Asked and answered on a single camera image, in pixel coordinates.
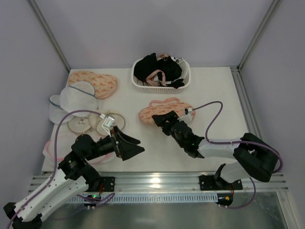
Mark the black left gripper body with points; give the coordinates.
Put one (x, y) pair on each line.
(116, 143)

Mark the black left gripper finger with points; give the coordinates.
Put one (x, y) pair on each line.
(130, 151)
(123, 138)

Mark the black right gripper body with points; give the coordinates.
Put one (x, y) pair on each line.
(167, 124)

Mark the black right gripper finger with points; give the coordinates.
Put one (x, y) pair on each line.
(161, 120)
(172, 115)

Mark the tulip print laundry bag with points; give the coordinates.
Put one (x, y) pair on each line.
(104, 84)
(158, 107)

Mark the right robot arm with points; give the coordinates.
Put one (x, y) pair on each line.
(253, 157)

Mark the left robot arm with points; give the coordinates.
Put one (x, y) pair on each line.
(72, 176)

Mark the cream round laundry bag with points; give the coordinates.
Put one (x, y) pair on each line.
(92, 125)

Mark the pink trimmed bra in basket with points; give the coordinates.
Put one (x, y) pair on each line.
(162, 70)

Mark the pink trimmed white laundry bag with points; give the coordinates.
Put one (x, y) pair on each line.
(64, 143)

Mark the white mesh laundry bag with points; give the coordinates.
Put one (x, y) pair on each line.
(78, 96)

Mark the black garment in basket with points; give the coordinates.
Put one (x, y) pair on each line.
(141, 67)

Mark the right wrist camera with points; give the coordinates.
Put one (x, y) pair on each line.
(189, 115)

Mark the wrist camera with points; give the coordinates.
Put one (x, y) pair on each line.
(108, 123)
(189, 115)

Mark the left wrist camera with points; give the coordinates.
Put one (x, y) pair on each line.
(108, 123)

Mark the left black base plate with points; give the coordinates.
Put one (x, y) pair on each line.
(105, 184)

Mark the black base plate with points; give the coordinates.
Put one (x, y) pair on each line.
(209, 183)
(105, 184)

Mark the aluminium mounting rail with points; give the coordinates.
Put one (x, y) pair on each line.
(184, 182)

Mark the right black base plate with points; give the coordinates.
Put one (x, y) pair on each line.
(209, 183)

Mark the slotted cable duct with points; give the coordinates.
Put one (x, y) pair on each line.
(161, 198)

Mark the right aluminium frame post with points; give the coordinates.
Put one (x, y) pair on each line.
(265, 21)

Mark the aluminium frame post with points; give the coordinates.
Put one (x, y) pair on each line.
(46, 28)
(265, 21)

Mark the left aluminium frame post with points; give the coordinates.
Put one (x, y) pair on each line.
(46, 28)

